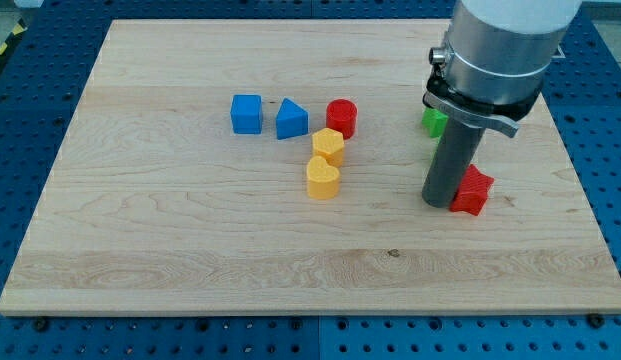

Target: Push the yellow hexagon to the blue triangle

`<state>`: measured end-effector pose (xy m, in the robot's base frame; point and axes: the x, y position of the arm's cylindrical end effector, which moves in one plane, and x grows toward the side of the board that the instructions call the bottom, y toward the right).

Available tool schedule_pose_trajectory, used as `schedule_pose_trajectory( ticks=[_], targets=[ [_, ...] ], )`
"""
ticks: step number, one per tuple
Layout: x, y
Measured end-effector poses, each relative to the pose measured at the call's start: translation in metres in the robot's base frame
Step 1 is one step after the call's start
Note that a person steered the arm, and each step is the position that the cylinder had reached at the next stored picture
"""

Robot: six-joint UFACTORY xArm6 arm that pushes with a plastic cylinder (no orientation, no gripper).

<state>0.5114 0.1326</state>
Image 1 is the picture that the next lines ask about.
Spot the yellow hexagon block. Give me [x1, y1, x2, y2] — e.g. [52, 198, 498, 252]
[311, 128, 345, 167]

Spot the green block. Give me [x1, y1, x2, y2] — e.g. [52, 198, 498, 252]
[421, 107, 448, 138]

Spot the red star block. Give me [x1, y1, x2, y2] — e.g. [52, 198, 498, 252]
[449, 164, 495, 216]

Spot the yellow heart block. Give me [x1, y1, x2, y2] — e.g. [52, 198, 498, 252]
[306, 156, 341, 200]

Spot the blue triangle block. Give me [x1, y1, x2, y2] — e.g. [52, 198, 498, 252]
[276, 98, 309, 140]

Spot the blue cube block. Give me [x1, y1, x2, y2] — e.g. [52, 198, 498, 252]
[230, 94, 263, 134]

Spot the red cylinder block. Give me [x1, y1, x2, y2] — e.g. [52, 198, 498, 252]
[326, 99, 358, 140]

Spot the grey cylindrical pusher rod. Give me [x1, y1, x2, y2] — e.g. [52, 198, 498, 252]
[422, 119, 485, 208]

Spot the light wooden board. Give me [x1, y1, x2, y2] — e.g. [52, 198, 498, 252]
[0, 20, 621, 317]

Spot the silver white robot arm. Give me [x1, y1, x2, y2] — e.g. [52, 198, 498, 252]
[423, 0, 581, 137]

